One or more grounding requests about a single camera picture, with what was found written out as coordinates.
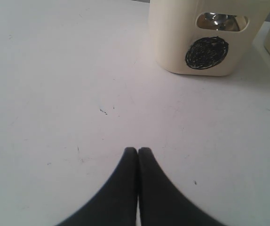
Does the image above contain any steel mug with angular handle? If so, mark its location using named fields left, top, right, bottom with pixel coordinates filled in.
left=197, top=12, right=249, bottom=32

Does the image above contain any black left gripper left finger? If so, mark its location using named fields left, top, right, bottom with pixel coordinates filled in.
left=59, top=147, right=138, bottom=226

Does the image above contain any cream bin with circle mark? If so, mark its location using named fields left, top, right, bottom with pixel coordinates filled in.
left=149, top=0, right=270, bottom=76

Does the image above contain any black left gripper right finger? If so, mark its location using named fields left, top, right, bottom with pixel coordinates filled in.
left=138, top=147, right=223, bottom=226

